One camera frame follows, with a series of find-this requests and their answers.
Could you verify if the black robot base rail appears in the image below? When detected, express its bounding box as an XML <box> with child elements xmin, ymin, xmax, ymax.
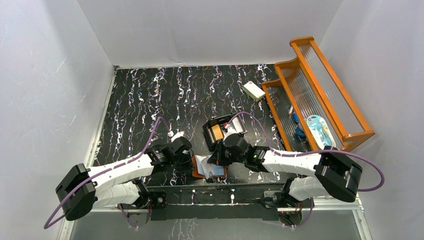
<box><xmin>147</xmin><ymin>183</ymin><xmax>296</xmax><ymax>221</ymax></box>

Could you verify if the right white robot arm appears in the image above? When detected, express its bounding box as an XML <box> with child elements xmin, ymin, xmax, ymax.
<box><xmin>207</xmin><ymin>133</ymin><xmax>363</xmax><ymax>208</ymax></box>

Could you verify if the white VIP credit card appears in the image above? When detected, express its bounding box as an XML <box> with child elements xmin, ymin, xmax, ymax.
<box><xmin>194</xmin><ymin>155</ymin><xmax>222</xmax><ymax>179</ymax></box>

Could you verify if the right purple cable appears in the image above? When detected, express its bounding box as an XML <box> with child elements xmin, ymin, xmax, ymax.
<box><xmin>226</xmin><ymin>111</ymin><xmax>386</xmax><ymax>192</ymax></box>

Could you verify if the orange leather card holder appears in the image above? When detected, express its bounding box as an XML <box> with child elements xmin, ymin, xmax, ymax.
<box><xmin>192</xmin><ymin>154</ymin><xmax>227</xmax><ymax>180</ymax></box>

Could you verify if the black card tray box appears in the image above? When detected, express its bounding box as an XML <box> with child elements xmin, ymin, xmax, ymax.
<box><xmin>202</xmin><ymin>113</ymin><xmax>248</xmax><ymax>152</ymax></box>

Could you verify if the stack of white cards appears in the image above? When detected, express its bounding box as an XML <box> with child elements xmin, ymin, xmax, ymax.
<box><xmin>230</xmin><ymin>116</ymin><xmax>246</xmax><ymax>133</ymax></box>

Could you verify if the blue item on shelf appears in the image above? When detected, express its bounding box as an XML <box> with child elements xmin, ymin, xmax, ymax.
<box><xmin>292</xmin><ymin>112</ymin><xmax>307</xmax><ymax>141</ymax></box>

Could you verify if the white rectangular box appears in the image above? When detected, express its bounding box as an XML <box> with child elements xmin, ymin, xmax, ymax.
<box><xmin>242</xmin><ymin>81</ymin><xmax>266</xmax><ymax>102</ymax></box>

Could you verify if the blue blister pack item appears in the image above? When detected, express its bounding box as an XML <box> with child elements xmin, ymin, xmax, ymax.
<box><xmin>305</xmin><ymin>114</ymin><xmax>336</xmax><ymax>150</ymax></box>

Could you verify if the gold credit card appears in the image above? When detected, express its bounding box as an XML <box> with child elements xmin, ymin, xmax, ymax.
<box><xmin>211</xmin><ymin>124</ymin><xmax>224</xmax><ymax>141</ymax></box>

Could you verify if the orange wooden shelf rack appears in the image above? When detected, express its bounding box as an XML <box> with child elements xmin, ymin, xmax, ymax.
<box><xmin>261</xmin><ymin>36</ymin><xmax>375</xmax><ymax>152</ymax></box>

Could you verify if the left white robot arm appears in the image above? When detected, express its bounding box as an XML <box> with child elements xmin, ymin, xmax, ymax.
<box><xmin>55</xmin><ymin>136</ymin><xmax>193</xmax><ymax>221</ymax></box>

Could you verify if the small pen on shelf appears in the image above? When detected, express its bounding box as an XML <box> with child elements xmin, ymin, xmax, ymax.
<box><xmin>288</xmin><ymin>105</ymin><xmax>294</xmax><ymax>116</ymax></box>

